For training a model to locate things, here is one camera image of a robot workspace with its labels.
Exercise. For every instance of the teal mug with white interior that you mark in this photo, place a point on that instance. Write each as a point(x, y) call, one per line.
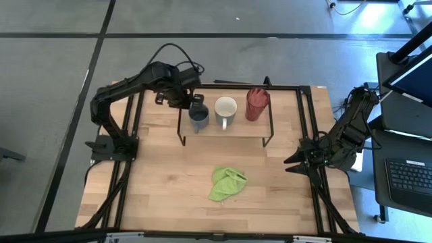
point(225, 116)

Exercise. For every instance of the black beam with white brackets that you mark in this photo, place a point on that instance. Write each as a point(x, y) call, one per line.
point(168, 236)

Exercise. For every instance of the black computer monitor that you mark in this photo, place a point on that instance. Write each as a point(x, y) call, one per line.
point(415, 81)

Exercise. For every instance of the black flat bar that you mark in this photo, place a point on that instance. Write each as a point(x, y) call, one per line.
point(236, 82)

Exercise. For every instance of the lime green terry cloth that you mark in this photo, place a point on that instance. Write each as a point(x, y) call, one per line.
point(226, 184)

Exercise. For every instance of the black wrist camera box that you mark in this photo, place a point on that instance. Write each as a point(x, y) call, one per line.
point(189, 78)

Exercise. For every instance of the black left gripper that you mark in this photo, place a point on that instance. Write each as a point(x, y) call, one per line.
point(175, 98)

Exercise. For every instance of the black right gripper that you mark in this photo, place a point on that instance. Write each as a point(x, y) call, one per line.
point(315, 153)

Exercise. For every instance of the small white box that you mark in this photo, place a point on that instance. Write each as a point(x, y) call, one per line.
point(357, 163)

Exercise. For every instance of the black aluminium table frame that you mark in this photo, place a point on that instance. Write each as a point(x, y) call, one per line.
point(316, 209)

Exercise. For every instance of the red translucent tumbler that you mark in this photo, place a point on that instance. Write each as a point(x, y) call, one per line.
point(255, 104)

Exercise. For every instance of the black keyboard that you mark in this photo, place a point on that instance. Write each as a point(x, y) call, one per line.
point(408, 179)

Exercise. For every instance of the small blue-grey mug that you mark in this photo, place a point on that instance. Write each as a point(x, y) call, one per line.
point(199, 118)

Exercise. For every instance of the black monitor stand pole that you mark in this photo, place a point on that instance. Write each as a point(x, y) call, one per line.
point(410, 44)

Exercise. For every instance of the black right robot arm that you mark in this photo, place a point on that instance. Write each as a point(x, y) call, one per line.
point(351, 135)

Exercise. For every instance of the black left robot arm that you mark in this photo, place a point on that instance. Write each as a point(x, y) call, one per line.
point(101, 104)

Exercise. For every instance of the wooden shelf with black frame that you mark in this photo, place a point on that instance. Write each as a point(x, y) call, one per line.
point(243, 130)

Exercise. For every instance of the black equipment cart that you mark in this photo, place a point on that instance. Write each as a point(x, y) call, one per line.
point(401, 114)

